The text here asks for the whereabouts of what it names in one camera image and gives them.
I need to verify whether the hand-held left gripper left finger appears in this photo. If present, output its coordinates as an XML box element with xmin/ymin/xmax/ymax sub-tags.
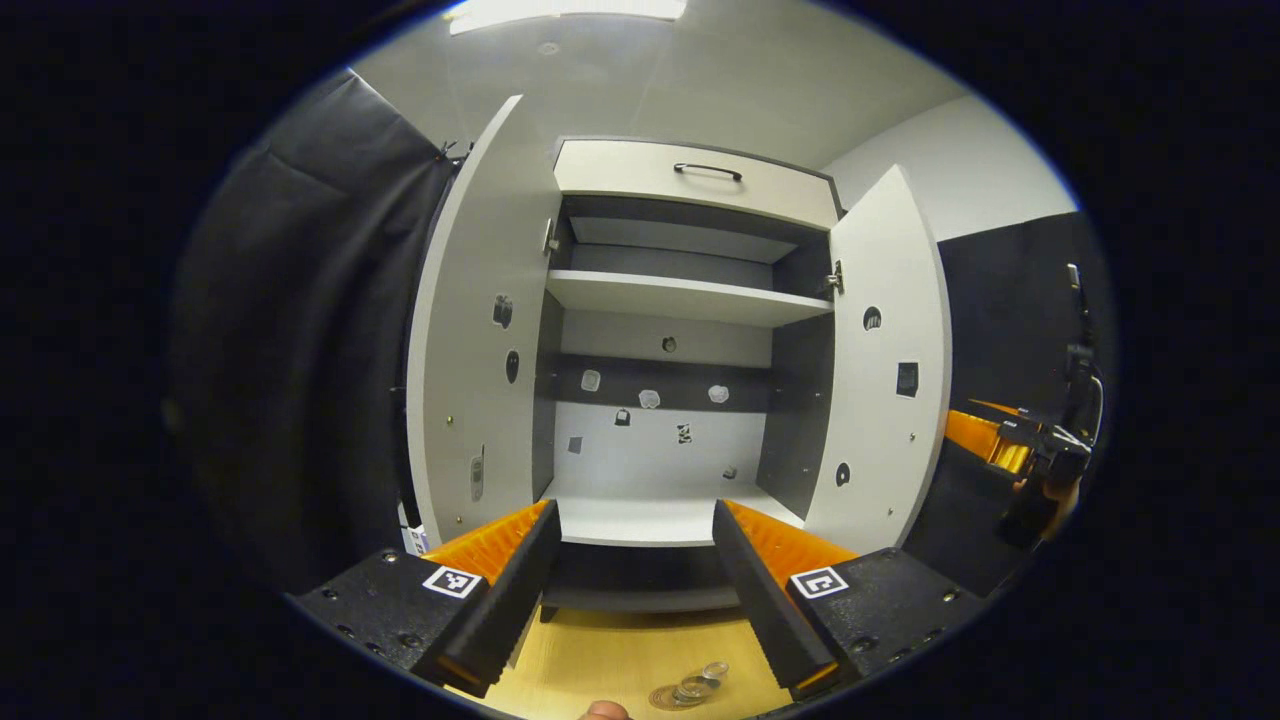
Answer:
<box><xmin>285</xmin><ymin>500</ymin><xmax>562</xmax><ymax>699</ymax></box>

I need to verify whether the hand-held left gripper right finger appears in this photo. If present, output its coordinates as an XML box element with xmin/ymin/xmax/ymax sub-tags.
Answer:
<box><xmin>712</xmin><ymin>500</ymin><xmax>986</xmax><ymax>701</ymax></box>

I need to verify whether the white cabinet door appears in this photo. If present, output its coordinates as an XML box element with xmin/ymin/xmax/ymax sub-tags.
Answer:
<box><xmin>803</xmin><ymin>165</ymin><xmax>953</xmax><ymax>556</ymax></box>
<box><xmin>405</xmin><ymin>95</ymin><xmax>561</xmax><ymax>549</ymax></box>

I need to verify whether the clear plastic bottle green label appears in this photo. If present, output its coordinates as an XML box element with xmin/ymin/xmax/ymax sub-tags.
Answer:
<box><xmin>672</xmin><ymin>660</ymin><xmax>731</xmax><ymax>706</ymax></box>

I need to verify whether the white cabinet shelf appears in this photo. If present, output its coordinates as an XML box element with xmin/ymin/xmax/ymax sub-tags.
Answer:
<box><xmin>546</xmin><ymin>270</ymin><xmax>834</xmax><ymax>329</ymax></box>
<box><xmin>553</xmin><ymin>487</ymin><xmax>806</xmax><ymax>548</ymax></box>

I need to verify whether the grey and white cabinet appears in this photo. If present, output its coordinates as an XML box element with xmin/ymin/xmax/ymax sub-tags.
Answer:
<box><xmin>535</xmin><ymin>137</ymin><xmax>846</xmax><ymax>613</ymax></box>

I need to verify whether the white cabinet drawer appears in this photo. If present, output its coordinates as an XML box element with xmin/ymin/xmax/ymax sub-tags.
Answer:
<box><xmin>553</xmin><ymin>139</ymin><xmax>841</xmax><ymax>231</ymax></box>

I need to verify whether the white card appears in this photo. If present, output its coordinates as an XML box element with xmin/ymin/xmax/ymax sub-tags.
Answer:
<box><xmin>398</xmin><ymin>503</ymin><xmax>433</xmax><ymax>557</ymax></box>

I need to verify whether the black backdrop cloth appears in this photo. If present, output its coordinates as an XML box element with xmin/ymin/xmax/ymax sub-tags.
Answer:
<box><xmin>903</xmin><ymin>210</ymin><xmax>1113</xmax><ymax>599</ymax></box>
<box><xmin>168</xmin><ymin>68</ymin><xmax>466</xmax><ymax>596</ymax></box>

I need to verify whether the ceiling light panel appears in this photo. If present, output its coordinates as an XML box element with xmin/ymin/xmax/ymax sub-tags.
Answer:
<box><xmin>450</xmin><ymin>0</ymin><xmax>689</xmax><ymax>37</ymax></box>

